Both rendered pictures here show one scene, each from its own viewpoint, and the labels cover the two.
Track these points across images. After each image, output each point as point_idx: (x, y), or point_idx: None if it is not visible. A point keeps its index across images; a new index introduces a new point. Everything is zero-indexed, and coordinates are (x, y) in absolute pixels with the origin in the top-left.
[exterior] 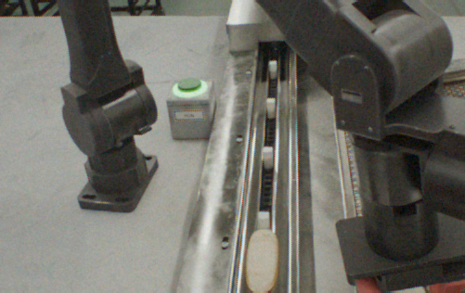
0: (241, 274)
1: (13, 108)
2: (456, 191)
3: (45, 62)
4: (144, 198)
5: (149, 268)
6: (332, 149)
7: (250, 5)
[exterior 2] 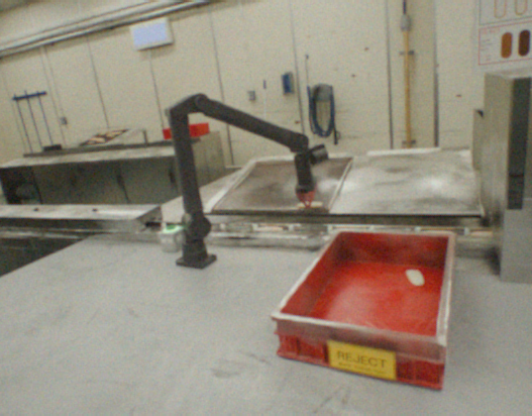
0: None
1: (81, 297)
2: (320, 155)
3: (34, 292)
4: None
5: (251, 254)
6: None
7: (121, 215)
